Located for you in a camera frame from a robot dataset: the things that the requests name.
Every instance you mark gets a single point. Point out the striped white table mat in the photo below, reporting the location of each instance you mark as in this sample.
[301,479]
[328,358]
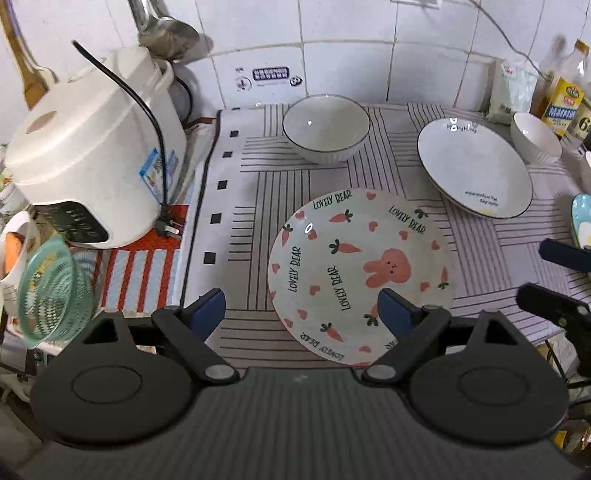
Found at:
[253,183]

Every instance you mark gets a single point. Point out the yellow label cooking wine bottle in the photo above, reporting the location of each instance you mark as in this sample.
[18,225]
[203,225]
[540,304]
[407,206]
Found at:
[563,90]

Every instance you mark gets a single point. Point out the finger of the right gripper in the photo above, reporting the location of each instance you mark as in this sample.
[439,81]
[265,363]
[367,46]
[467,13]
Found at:
[565,255]
[571,315]

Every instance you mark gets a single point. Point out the pink rabbit carrot plate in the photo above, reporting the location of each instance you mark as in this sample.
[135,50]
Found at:
[334,256]

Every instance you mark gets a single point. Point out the white vinegar bottle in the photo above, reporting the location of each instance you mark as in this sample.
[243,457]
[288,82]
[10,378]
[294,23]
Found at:
[579,128]

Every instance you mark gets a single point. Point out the small white ribbed bowl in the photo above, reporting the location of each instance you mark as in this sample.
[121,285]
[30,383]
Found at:
[534,140]

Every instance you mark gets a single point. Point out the green plastic strainer basket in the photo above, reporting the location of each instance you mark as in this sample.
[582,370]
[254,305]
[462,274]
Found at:
[55,296]

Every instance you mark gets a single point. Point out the blue fried egg plate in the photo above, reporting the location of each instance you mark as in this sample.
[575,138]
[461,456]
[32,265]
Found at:
[581,220]

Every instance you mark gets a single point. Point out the red blue striped cloth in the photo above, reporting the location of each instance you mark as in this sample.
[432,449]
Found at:
[140,277]

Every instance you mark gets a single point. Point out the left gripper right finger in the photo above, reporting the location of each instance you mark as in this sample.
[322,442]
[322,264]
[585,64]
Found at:
[417,329]

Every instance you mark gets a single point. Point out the white rice cooker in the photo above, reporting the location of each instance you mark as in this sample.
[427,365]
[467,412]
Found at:
[89,159]

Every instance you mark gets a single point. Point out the white black-rimmed plate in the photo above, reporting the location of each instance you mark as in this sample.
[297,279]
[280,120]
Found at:
[475,167]

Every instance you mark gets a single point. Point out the metal ladle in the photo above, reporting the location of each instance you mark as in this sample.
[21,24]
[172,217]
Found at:
[165,37]

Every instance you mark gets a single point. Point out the white cup with orange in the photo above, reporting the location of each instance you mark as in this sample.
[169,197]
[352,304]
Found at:
[20,238]

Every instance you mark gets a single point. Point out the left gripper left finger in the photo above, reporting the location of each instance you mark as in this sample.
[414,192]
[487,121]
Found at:
[185,331]

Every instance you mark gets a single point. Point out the wooden spatula handle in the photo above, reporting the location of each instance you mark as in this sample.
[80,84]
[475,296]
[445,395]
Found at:
[35,85]

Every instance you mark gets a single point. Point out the large white black-rimmed bowl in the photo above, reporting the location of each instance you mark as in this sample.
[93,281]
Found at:
[326,129]

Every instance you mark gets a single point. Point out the white salt bag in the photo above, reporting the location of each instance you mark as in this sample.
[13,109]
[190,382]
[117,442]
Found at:
[513,87]

